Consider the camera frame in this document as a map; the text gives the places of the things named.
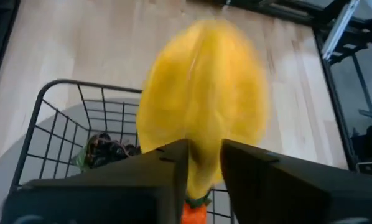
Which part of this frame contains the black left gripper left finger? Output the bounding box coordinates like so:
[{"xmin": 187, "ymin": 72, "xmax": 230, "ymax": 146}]
[{"xmin": 1, "ymin": 138, "xmax": 190, "ymax": 224}]

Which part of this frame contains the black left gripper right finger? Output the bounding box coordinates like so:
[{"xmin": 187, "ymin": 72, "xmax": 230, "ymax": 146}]
[{"xmin": 220, "ymin": 139, "xmax": 372, "ymax": 224}]

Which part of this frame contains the purple toy grape bunch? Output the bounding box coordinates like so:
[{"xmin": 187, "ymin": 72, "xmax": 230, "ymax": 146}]
[{"xmin": 85, "ymin": 133, "xmax": 142, "ymax": 169}]

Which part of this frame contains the orange toy carrot green top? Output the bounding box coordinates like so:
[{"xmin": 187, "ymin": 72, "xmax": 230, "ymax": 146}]
[{"xmin": 180, "ymin": 195, "xmax": 212, "ymax": 224}]

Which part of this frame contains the yellow ridged toy fruit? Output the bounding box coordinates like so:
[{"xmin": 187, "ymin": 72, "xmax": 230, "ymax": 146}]
[{"xmin": 136, "ymin": 18, "xmax": 271, "ymax": 200}]

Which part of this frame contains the grey rectangular device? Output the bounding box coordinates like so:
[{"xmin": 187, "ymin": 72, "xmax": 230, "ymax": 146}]
[{"xmin": 355, "ymin": 161, "xmax": 372, "ymax": 180}]

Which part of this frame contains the black wire basket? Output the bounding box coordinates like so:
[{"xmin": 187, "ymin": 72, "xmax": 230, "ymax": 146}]
[{"xmin": 8, "ymin": 78, "xmax": 236, "ymax": 224}]

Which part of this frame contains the black aluminium table frame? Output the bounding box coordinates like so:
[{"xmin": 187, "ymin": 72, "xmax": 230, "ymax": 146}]
[{"xmin": 0, "ymin": 0, "xmax": 372, "ymax": 175}]

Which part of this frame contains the silver metal bracket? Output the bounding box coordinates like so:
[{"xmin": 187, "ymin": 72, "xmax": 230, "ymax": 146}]
[{"xmin": 321, "ymin": 0, "xmax": 361, "ymax": 62}]

